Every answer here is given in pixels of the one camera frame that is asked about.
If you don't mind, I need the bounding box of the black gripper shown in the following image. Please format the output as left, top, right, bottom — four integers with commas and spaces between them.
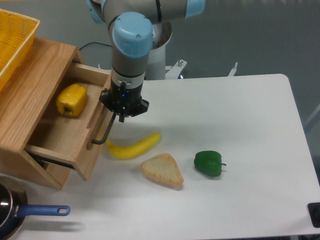
99, 79, 150, 123

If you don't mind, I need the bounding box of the wooden top drawer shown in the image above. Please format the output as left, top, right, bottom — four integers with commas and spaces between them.
24, 63, 112, 180

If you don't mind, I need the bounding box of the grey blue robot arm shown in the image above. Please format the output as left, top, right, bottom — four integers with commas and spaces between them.
86, 0, 206, 122

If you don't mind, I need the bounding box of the wooden drawer cabinet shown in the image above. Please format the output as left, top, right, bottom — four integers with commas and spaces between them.
0, 37, 82, 190

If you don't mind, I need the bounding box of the yellow banana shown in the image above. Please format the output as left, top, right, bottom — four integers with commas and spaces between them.
105, 132, 161, 160

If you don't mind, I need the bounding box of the yellow bell pepper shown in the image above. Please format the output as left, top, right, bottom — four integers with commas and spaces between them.
55, 83, 88, 117

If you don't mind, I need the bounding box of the triangular bread slice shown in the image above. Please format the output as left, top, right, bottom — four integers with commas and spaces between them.
140, 153, 184, 186

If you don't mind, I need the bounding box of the green bell pepper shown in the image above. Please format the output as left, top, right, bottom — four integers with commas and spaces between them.
193, 150, 226, 178

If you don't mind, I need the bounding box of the yellow plastic basket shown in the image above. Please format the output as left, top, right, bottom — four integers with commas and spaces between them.
0, 9, 41, 90

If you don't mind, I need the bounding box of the black object at table edge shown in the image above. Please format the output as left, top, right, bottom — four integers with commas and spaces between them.
307, 202, 320, 228

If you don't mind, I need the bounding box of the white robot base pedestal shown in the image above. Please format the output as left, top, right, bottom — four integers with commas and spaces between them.
145, 22, 187, 81

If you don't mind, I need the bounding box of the black cable on floor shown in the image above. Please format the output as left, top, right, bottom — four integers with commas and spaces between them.
79, 41, 113, 51

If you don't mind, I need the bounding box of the blue handled frying pan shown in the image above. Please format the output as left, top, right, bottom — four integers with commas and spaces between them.
0, 183, 71, 240

